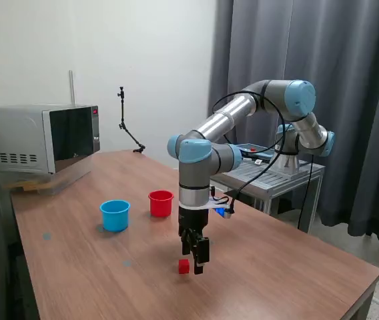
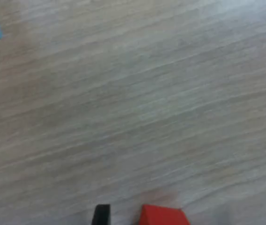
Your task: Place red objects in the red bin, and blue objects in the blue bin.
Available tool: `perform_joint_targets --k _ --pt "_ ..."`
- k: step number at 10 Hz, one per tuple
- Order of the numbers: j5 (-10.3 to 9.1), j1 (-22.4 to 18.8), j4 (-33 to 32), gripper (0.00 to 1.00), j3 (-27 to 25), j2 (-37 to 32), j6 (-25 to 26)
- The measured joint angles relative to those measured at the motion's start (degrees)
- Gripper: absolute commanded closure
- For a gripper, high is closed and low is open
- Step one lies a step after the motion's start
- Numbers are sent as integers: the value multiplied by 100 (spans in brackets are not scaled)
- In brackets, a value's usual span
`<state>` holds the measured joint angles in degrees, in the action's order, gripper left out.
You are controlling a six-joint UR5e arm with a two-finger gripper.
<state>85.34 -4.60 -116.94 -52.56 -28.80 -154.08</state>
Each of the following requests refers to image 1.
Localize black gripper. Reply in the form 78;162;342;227
178;206;210;275

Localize red plastic cup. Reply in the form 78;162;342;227
147;190;174;218

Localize blue plastic cup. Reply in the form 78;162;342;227
99;199;131;233

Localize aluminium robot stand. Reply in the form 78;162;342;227
209;146;326;234

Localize teal teach pendant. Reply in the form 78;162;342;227
239;143;274;158

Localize tan wood boards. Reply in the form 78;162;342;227
4;179;49;193

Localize silver microwave oven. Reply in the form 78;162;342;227
0;103;101;176

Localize grey curtain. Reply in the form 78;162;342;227
208;0;379;244

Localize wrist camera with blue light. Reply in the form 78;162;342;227
214;205;236;220

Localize black stand cable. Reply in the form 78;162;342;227
296;155;314;231

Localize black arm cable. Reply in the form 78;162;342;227
212;91;287;214

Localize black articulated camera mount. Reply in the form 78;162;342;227
116;86;146;154

